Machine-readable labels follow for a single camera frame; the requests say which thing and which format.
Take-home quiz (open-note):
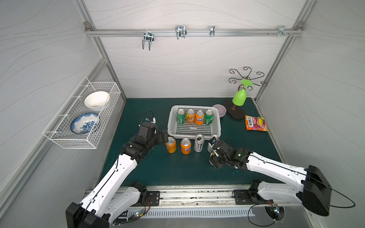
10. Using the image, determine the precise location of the green lamp with dark base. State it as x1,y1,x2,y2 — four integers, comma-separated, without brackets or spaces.
223,79,253,120

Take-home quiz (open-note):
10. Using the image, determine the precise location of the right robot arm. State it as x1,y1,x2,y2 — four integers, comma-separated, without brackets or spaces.
209,139,332,217

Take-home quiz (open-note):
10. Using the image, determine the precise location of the orange soda can yellow band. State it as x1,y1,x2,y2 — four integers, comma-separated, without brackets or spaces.
165,136,176,154

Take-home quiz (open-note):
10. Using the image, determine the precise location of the metal hook middle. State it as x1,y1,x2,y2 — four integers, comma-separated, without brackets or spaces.
175,25,187,39

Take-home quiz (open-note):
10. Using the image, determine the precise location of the blue patterned plate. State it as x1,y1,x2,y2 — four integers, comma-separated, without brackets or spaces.
70,112,100,135

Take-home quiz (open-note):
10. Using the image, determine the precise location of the white wire wall basket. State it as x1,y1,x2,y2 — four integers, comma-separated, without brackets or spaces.
42,77,121,149

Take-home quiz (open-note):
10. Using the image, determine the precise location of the black scroll wall hook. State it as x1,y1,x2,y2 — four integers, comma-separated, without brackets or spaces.
228,66,267,91

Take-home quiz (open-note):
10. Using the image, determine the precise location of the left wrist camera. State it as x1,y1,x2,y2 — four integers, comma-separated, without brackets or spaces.
138,116,156,138

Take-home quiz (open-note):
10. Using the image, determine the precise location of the purple bowl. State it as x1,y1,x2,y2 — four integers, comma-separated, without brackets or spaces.
213,104,227,118

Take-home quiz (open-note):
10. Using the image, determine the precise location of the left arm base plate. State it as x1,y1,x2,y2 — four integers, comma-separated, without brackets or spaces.
137,191,161,207

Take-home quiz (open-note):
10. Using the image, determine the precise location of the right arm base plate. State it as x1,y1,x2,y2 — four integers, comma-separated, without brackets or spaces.
232,190,274,205

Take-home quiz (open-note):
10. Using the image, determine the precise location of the white Monster can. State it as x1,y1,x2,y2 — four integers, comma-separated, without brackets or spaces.
207,135,219,153
194,134,205,153

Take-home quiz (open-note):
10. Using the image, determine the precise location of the orange Fanta can back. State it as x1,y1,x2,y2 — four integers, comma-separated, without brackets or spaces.
195,110,205,125

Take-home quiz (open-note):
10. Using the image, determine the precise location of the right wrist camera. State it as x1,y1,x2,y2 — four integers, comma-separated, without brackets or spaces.
210,140,224,157

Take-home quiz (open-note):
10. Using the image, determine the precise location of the metal hook right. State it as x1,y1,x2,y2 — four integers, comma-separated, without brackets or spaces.
268,26,293,37

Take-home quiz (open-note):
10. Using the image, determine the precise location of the metal rail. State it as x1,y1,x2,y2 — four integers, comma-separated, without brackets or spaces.
86,28,305,38

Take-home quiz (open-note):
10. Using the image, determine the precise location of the double metal hook left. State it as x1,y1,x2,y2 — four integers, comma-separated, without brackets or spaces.
142,32,155,50

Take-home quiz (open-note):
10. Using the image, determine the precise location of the small metal hook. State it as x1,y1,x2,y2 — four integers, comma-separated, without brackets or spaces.
210,26,215,37

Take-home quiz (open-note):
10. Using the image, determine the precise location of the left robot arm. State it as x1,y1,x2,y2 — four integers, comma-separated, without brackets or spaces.
66,130,169,228

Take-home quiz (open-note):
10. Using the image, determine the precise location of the white bowl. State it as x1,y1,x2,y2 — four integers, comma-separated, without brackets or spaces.
84,91,110,112

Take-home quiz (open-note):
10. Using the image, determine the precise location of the orange Fanta can front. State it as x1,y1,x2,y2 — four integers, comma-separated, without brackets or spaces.
181,138,192,155

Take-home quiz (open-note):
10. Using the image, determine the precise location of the green Sprite can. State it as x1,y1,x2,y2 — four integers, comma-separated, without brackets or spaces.
176,109,185,124
204,109,214,125

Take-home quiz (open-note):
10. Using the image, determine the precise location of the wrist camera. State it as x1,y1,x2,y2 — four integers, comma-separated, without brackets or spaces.
138,116,156,138
210,140,224,157

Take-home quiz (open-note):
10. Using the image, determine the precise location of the Fox's candy bag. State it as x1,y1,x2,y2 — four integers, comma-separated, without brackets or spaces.
245,116,269,132

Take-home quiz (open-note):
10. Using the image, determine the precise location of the white perforated plastic basket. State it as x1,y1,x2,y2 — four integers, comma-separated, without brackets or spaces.
167,105,221,140

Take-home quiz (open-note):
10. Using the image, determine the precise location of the orange soda can back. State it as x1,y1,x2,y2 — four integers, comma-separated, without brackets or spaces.
186,109,195,124

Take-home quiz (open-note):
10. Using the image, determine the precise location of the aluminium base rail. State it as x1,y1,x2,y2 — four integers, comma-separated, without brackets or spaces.
147,182,302,209

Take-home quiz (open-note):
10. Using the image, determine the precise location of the orange fanta can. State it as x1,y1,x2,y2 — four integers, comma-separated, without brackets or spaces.
181,138,192,155
195,110,205,125

